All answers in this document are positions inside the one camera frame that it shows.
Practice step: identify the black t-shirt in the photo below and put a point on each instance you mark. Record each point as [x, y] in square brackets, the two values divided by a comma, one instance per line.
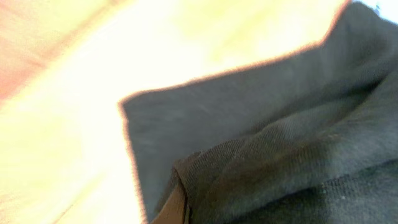
[308, 139]

